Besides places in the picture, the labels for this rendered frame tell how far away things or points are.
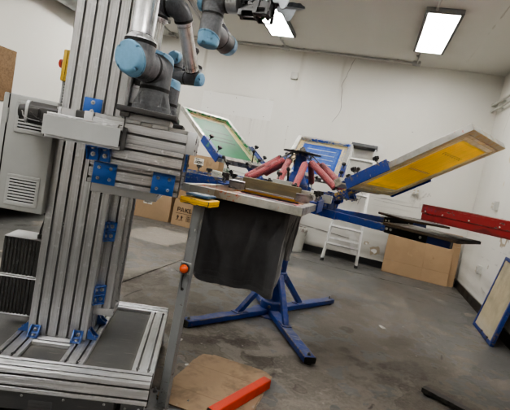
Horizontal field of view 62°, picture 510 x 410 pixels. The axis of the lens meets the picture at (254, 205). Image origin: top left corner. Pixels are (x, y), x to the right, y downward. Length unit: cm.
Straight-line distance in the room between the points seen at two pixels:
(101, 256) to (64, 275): 17
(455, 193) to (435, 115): 115
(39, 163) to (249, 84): 539
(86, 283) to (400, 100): 551
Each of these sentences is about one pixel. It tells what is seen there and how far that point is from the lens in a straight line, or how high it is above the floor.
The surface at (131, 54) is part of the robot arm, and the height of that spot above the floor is 143.
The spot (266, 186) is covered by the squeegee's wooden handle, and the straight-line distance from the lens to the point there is 251.
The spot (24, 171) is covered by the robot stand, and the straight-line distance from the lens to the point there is 198.
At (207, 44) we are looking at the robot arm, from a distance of 155.
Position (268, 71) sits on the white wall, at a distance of 701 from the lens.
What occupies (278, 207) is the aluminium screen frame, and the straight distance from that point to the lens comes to 190.
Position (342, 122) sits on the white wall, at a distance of 667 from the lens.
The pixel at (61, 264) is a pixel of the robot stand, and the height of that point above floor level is 55.
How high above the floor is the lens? 113
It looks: 5 degrees down
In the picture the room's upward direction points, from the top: 11 degrees clockwise
